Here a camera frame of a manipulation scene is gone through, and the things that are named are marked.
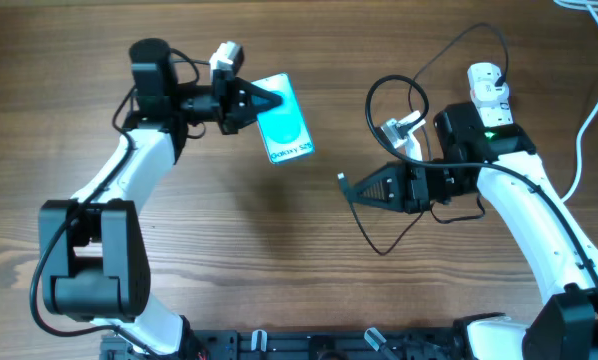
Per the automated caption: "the black charging cable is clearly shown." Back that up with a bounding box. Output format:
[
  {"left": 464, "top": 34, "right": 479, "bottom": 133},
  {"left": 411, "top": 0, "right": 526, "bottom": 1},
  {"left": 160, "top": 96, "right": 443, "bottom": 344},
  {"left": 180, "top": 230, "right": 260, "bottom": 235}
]
[{"left": 337, "top": 21, "right": 510, "bottom": 257}]

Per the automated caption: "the teal screen smartphone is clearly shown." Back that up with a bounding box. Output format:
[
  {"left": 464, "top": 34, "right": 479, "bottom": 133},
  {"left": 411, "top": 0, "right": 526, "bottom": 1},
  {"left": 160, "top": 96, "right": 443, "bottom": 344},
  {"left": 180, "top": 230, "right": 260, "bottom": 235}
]
[{"left": 253, "top": 73, "right": 315, "bottom": 165}]

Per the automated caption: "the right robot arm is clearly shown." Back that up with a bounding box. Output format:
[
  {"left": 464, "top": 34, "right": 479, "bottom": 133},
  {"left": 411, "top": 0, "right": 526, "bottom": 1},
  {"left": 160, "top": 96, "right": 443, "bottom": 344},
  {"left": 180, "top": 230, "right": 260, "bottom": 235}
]
[{"left": 338, "top": 102, "right": 598, "bottom": 359}]

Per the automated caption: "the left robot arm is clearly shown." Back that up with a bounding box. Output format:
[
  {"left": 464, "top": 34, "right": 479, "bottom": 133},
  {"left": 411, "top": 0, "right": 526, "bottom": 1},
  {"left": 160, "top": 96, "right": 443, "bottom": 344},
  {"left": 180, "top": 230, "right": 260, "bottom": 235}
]
[{"left": 29, "top": 38, "right": 284, "bottom": 359}]

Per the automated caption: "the white charger plug adapter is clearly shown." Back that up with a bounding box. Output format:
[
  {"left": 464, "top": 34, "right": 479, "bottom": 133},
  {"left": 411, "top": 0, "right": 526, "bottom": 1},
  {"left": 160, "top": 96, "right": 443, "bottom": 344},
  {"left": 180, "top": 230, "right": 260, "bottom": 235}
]
[{"left": 470, "top": 80, "right": 509, "bottom": 107}]

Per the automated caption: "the white power strip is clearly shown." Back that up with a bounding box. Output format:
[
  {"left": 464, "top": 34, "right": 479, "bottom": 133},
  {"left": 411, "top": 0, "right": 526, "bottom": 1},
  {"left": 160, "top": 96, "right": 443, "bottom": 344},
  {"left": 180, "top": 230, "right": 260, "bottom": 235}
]
[{"left": 467, "top": 62, "right": 513, "bottom": 128}]

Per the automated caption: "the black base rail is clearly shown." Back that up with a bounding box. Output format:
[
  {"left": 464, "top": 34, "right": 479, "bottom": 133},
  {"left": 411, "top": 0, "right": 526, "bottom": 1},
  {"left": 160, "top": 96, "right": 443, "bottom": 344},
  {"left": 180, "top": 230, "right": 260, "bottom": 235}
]
[{"left": 98, "top": 327, "right": 470, "bottom": 360}]

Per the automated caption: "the white power strip cord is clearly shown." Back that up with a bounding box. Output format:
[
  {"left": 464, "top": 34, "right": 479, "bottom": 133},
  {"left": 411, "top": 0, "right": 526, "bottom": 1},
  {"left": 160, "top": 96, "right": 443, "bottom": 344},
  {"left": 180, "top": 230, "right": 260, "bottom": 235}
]
[{"left": 553, "top": 0, "right": 598, "bottom": 203}]

